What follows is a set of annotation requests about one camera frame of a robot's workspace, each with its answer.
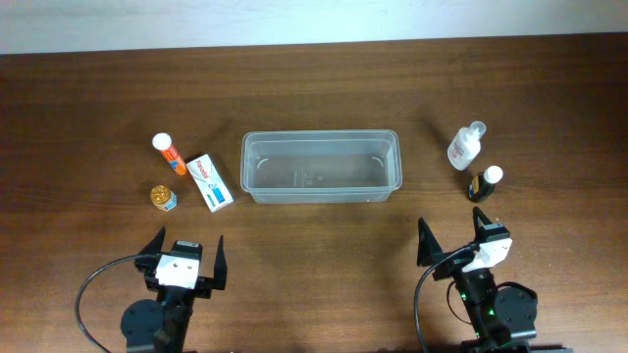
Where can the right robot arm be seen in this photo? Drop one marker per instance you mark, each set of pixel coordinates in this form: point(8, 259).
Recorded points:
point(501, 315)

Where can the dark bottle white cap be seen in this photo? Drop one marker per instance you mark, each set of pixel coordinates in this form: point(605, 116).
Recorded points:
point(483, 184)

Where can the orange effervescent tablet tube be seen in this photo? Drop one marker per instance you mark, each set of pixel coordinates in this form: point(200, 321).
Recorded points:
point(163, 142)

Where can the white spray bottle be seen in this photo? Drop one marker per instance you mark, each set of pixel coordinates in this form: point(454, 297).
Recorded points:
point(466, 145)

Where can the small gold-lid balm jar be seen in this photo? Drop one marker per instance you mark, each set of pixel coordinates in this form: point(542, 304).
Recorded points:
point(163, 198)

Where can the white Panadol box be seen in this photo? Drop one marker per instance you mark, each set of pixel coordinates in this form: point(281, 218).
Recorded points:
point(209, 182)

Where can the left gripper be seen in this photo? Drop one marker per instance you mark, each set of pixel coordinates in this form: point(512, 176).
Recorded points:
point(208, 282)

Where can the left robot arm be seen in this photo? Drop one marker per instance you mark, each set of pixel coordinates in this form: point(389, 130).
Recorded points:
point(160, 324)

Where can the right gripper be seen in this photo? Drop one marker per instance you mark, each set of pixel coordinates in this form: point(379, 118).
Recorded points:
point(446, 270)

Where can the clear plastic container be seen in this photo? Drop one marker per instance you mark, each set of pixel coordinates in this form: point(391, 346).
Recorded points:
point(320, 166)

